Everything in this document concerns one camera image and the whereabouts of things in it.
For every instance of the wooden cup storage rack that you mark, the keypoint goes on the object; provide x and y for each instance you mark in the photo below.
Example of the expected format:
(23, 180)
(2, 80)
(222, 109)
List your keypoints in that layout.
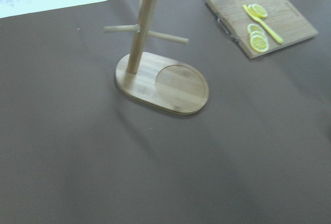
(156, 80)

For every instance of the lemon slice end of row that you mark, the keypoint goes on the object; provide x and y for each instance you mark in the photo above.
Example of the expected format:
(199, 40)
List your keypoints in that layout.
(259, 45)

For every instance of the lemon slice middle of row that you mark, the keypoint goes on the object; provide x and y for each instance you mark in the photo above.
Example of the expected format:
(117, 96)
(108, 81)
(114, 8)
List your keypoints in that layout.
(257, 35)

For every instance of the lemon slice of row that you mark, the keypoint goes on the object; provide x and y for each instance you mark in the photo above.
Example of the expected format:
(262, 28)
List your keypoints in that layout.
(257, 35)
(252, 27)

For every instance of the lemon slice top of row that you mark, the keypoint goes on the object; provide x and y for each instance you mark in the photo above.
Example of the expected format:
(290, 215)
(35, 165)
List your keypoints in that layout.
(252, 27)

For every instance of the yellow plastic knife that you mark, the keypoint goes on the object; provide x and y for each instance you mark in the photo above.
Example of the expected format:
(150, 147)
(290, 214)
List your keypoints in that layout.
(271, 32)

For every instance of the lemon slice front of pair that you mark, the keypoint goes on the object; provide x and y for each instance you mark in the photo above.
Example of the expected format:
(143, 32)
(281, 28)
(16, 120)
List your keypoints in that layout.
(258, 10)

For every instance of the bamboo cutting board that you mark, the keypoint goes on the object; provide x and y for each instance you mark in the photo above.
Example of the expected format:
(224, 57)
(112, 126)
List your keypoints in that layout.
(284, 24)

